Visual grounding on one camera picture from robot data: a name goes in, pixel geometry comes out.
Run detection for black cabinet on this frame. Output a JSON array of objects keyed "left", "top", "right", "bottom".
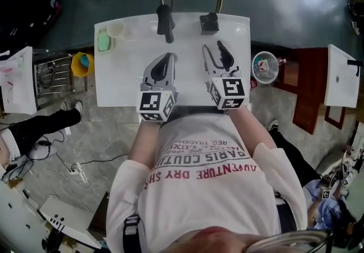
[{"left": 0, "top": 0, "right": 62, "bottom": 48}]

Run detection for green soap bar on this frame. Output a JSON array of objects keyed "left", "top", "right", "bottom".
[{"left": 96, "top": 27, "right": 116, "bottom": 53}]

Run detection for person's white printed shirt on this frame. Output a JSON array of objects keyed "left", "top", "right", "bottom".
[{"left": 105, "top": 112, "right": 308, "bottom": 253}]

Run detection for person's eyeglasses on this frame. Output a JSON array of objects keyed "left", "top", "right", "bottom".
[{"left": 245, "top": 229, "right": 334, "bottom": 253}]

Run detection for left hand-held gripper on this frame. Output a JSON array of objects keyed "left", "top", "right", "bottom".
[{"left": 136, "top": 52, "right": 179, "bottom": 123}]

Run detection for metal wire rack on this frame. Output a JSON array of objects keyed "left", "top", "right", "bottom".
[{"left": 33, "top": 53, "right": 75, "bottom": 97}]

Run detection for small white sink basin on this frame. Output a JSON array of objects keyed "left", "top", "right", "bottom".
[
  {"left": 0, "top": 45, "right": 38, "bottom": 115},
  {"left": 324, "top": 44, "right": 361, "bottom": 109}
]

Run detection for black soap dispenser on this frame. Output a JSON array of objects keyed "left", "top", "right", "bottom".
[{"left": 199, "top": 12, "right": 220, "bottom": 35}]

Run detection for yellow bin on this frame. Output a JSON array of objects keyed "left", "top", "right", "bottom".
[{"left": 71, "top": 52, "right": 95, "bottom": 78}]

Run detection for white striped panel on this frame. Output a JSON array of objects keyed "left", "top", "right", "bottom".
[{"left": 38, "top": 196, "right": 102, "bottom": 248}]

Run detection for small black faucet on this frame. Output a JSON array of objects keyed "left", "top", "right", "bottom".
[{"left": 347, "top": 59, "right": 364, "bottom": 77}]

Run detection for white cup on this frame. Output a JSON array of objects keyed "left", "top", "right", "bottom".
[{"left": 106, "top": 19, "right": 126, "bottom": 39}]

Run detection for white mesh wastebasket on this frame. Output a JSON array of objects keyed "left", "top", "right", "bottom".
[{"left": 251, "top": 51, "right": 280, "bottom": 85}]

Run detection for brown wooden cabinet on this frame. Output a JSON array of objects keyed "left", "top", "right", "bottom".
[{"left": 274, "top": 47, "right": 354, "bottom": 135}]

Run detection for white power strip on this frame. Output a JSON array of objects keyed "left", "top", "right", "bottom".
[{"left": 69, "top": 163, "right": 89, "bottom": 183}]

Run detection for person's right forearm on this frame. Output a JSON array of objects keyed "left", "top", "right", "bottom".
[{"left": 227, "top": 106, "right": 278, "bottom": 159}]

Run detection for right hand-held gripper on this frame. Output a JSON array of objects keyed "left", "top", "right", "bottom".
[{"left": 202, "top": 40, "right": 246, "bottom": 111}]

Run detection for black harness strap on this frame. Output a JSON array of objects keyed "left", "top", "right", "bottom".
[
  {"left": 274, "top": 191, "right": 298, "bottom": 233},
  {"left": 122, "top": 214, "right": 143, "bottom": 253}
]

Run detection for person's left forearm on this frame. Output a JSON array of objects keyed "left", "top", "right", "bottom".
[{"left": 127, "top": 120, "right": 162, "bottom": 168}]

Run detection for black power cable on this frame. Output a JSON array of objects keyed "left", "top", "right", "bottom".
[{"left": 56, "top": 153, "right": 129, "bottom": 173}]

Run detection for white washbasin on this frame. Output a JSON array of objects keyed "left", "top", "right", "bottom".
[{"left": 94, "top": 13, "right": 251, "bottom": 108}]

